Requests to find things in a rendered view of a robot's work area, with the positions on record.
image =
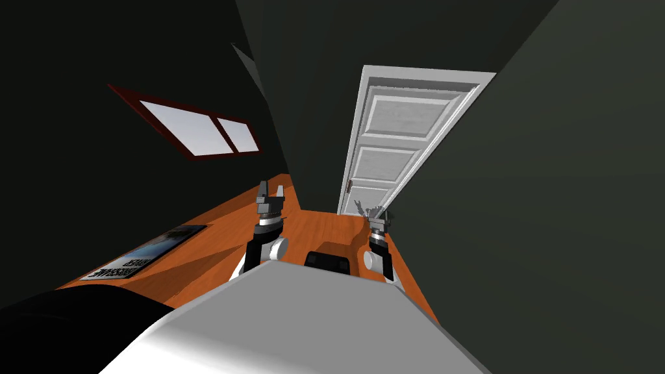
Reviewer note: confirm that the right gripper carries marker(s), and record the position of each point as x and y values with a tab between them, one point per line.
378	225

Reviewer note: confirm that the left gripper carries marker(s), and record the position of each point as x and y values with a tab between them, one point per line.
269	206

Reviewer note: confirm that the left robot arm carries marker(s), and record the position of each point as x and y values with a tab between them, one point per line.
262	244

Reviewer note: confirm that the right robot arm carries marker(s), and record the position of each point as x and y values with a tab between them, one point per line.
379	254

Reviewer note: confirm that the white panelled door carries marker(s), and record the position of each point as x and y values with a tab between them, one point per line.
400	135

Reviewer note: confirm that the red-framed window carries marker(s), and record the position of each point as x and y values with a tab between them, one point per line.
200	130

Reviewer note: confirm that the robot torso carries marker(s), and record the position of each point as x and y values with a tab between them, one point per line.
311	322

